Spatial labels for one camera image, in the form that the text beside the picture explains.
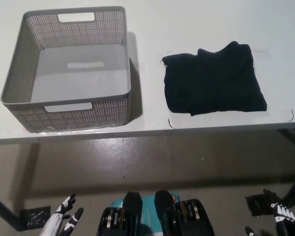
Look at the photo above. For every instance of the black table frame bar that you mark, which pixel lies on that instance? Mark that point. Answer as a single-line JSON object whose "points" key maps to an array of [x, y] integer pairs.
{"points": [[293, 136]]}

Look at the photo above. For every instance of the clear adhesive tape strip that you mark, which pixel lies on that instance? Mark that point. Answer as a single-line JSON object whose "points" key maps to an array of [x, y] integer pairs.
{"points": [[64, 130]]}

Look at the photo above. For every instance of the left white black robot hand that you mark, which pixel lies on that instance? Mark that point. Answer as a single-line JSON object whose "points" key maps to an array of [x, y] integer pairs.
{"points": [[64, 214]]}

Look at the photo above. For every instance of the grey perforated plastic basket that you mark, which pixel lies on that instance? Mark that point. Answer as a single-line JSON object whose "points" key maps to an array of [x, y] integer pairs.
{"points": [[71, 71]]}

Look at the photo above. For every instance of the black t shirt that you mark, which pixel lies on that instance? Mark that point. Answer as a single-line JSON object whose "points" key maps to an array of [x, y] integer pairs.
{"points": [[211, 83]]}

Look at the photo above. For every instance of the black ribbed robot body block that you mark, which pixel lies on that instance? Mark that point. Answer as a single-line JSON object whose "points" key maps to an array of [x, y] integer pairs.
{"points": [[118, 218], [186, 216]]}

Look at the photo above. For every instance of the black table foot plate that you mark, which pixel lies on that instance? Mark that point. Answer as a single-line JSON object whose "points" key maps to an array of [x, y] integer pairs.
{"points": [[258, 205], [35, 217]]}

